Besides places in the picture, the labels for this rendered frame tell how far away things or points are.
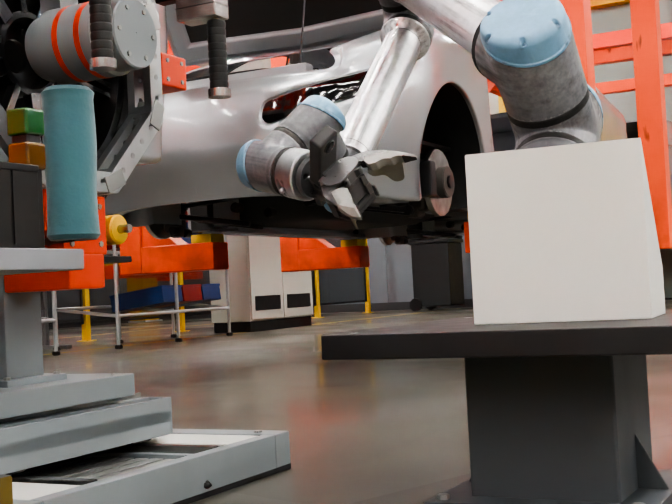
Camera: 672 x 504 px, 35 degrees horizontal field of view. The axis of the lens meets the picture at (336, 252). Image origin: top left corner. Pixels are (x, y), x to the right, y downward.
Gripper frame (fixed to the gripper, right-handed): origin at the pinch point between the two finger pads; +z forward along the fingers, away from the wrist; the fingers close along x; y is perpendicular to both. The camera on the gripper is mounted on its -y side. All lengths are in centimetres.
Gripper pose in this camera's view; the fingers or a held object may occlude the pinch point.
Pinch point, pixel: (388, 184)
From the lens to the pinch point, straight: 172.2
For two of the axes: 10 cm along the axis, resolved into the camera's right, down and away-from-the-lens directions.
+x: -6.1, 6.7, -4.1
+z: 6.8, 1.9, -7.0
